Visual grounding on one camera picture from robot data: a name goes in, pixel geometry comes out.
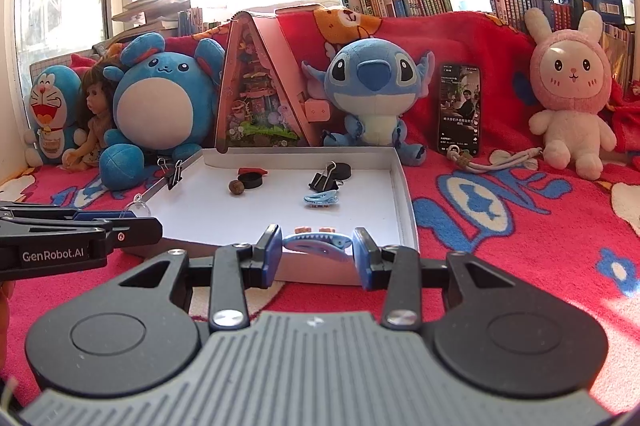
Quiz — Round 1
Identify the red cartoon blanket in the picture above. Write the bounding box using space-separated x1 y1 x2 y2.
1 12 639 412

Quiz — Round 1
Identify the black binder clip on tray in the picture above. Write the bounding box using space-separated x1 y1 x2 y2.
156 157 183 190

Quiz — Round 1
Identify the black round lid in tray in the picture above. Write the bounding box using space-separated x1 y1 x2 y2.
326 161 352 181

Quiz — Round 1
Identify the brown haired doll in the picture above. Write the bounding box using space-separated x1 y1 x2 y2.
62 60 119 171

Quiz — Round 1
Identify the Doraemon plush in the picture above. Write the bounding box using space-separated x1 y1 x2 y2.
24 65 87 167

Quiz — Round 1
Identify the pink triangular diorama box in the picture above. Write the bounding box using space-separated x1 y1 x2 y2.
215 11 331 153

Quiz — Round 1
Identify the red plastic crayon piece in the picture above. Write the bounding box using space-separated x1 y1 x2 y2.
238 167 268 175

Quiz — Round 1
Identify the person's left hand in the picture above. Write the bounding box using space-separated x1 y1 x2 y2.
0 281 15 368

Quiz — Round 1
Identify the stack of papers and books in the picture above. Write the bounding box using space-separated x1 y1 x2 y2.
92 0 191 54

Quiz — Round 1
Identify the round blue mouse plush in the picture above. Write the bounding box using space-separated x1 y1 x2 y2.
99 32 224 191

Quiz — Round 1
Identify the clear plastic cup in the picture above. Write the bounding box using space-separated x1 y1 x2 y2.
120 198 153 218

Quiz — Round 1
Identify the pink bunny plush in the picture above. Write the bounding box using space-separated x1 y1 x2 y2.
525 8 617 181

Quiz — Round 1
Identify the black smartphone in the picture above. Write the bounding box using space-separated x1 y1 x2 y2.
437 63 480 156

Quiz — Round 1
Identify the small brown nut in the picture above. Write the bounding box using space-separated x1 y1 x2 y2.
228 179 245 196

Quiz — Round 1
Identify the black binder clip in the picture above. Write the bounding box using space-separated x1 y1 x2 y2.
308 161 338 193
156 157 183 190

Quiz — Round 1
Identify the black round cap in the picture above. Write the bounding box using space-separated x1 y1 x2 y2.
238 171 264 190

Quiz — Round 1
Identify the blue Stitch plush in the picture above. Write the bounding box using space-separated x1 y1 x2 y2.
302 38 435 166

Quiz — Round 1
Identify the white cardboard box tray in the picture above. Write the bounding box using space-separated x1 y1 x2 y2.
128 146 419 258

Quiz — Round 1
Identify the beige phone lanyard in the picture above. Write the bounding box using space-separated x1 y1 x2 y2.
446 145 544 171

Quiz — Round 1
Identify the light blue hair clip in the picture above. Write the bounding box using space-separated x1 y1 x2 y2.
304 190 338 208
282 227 352 261

